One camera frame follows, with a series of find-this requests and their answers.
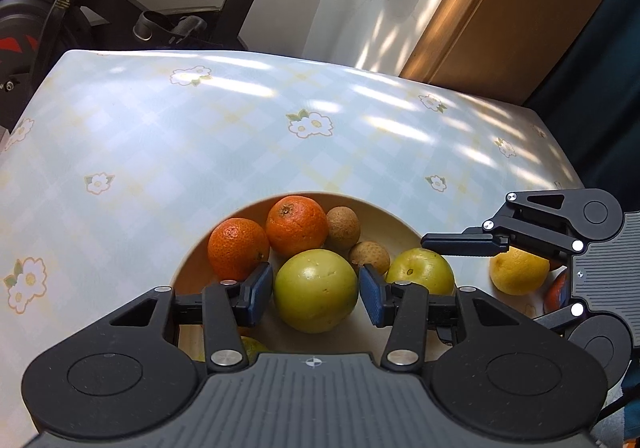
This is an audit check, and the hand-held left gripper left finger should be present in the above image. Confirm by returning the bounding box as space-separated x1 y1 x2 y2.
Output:
107 262 275 373

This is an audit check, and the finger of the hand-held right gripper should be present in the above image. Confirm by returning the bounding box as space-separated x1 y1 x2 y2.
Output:
532 302 584 337
421 188 587 260

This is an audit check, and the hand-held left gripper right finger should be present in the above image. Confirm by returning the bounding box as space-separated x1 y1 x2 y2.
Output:
359 264 536 373

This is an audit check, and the red apple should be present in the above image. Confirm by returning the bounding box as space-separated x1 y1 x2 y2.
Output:
544 270 569 311

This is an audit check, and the brown longan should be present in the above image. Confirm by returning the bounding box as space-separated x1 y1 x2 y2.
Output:
326 206 362 250
348 240 391 277

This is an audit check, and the green apple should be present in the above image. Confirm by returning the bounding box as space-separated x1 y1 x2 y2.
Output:
386 248 456 296
273 249 360 334
240 335 273 364

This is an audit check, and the orange mandarin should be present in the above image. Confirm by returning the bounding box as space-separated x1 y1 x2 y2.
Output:
207 217 271 281
265 195 329 257

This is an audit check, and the yellow lemon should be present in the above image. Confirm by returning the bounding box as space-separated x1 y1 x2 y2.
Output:
489 248 551 296

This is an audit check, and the beige round plate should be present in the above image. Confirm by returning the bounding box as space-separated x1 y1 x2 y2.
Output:
169 190 453 363

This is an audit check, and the dark teal curtain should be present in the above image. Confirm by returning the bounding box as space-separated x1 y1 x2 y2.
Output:
522 0 640 214

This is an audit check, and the wooden door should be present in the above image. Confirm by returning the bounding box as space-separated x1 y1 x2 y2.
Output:
400 0 628 106

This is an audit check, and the black cable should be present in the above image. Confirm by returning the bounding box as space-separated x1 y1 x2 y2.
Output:
597 388 628 424

